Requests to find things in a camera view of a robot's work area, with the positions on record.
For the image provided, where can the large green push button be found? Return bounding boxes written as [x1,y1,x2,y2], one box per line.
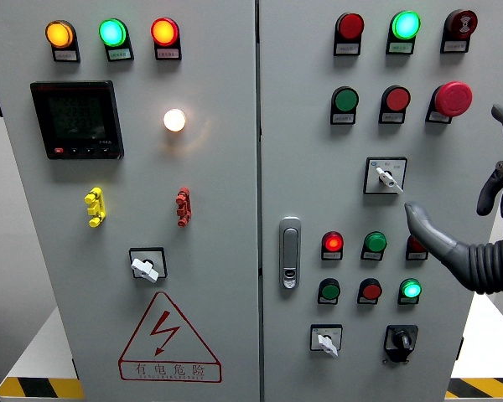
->
[329,85,360,126]

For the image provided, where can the small red handle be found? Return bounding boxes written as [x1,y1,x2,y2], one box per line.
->
[175,186,193,228]

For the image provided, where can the silver door lock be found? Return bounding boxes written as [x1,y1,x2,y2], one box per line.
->
[278,216,303,291]

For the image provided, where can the lit orange-red round lamp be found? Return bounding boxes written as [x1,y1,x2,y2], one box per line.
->
[150,17,183,61]

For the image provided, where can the small lit green lamp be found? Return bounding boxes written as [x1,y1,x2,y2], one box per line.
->
[397,277,423,306]

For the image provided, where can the dark red round lamp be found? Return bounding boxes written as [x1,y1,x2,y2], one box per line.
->
[333,12,366,57]

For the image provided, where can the large red push button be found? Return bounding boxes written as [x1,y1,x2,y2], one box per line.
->
[377,85,412,125]

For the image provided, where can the black display meter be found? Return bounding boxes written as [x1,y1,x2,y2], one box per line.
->
[29,80,125,161]

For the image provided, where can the black yellow striped tape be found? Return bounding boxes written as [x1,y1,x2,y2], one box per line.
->
[445,377,503,399]
[0,376,85,399]

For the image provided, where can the white-handled switch, plain black plate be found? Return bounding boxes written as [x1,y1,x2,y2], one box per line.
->
[128,246,169,284]

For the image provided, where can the small green push button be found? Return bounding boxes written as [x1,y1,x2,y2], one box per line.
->
[317,277,342,306]
[360,230,388,261]

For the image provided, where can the white-handled switch with blue mark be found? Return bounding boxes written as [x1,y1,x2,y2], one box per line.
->
[363,157,408,196]

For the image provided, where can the large lit green lamp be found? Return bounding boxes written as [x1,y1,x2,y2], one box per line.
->
[385,10,422,56]

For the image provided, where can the small yellow handle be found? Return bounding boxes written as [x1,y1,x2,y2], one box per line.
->
[83,187,107,229]

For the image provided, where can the lit green lamp, grey label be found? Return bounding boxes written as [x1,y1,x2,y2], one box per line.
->
[98,18,135,63]

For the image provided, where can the small lit red lamp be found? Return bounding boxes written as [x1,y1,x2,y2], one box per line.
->
[320,230,345,261]

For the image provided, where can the yellow round lamp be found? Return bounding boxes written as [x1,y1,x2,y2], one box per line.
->
[44,19,81,64]

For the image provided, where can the grey cabinet door with display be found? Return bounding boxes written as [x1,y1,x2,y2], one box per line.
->
[0,0,261,402]

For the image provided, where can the white glowing lamp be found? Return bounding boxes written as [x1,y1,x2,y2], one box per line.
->
[163,108,188,133]

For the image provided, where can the large red stop button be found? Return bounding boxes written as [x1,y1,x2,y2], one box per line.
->
[425,80,474,125]

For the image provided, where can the red buzzer with black housing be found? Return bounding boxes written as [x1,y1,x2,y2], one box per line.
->
[439,8,479,54]

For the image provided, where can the white-handled switch, small white plate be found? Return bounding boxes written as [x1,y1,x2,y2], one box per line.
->
[309,323,344,358]

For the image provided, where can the red warning triangle sign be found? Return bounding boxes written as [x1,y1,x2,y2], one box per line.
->
[117,291,223,384]

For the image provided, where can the black-handled turn switch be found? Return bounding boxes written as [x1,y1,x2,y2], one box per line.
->
[382,324,419,364]

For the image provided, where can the grey cabinet door with lock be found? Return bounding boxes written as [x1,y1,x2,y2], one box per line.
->
[257,0,503,402]

